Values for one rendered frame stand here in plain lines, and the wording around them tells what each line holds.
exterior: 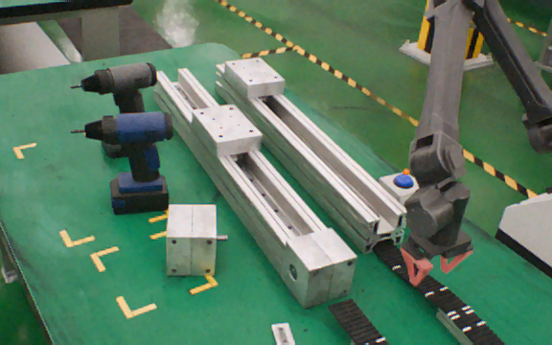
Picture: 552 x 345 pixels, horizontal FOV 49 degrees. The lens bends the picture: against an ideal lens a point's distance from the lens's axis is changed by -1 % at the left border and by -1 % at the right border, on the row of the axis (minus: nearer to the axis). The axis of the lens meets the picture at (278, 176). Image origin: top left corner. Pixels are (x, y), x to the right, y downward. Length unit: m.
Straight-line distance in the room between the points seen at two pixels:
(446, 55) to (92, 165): 0.84
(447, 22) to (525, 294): 0.55
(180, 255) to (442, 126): 0.52
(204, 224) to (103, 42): 1.79
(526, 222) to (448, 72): 0.42
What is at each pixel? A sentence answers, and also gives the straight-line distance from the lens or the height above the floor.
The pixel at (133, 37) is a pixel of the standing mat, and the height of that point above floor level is 0.01.
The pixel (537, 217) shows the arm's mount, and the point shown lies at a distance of 1.40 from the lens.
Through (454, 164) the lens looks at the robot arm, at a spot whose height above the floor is 1.08.
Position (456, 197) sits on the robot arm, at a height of 1.03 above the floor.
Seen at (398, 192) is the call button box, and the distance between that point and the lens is 1.39.
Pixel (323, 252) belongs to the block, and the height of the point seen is 0.87.
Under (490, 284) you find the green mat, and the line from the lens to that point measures 1.31.
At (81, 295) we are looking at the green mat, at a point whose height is 0.78.
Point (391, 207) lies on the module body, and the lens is 1.29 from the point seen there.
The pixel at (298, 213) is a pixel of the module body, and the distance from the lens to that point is 1.23.
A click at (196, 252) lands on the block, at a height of 0.84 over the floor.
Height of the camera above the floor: 1.59
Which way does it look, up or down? 33 degrees down
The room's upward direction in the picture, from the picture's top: 6 degrees clockwise
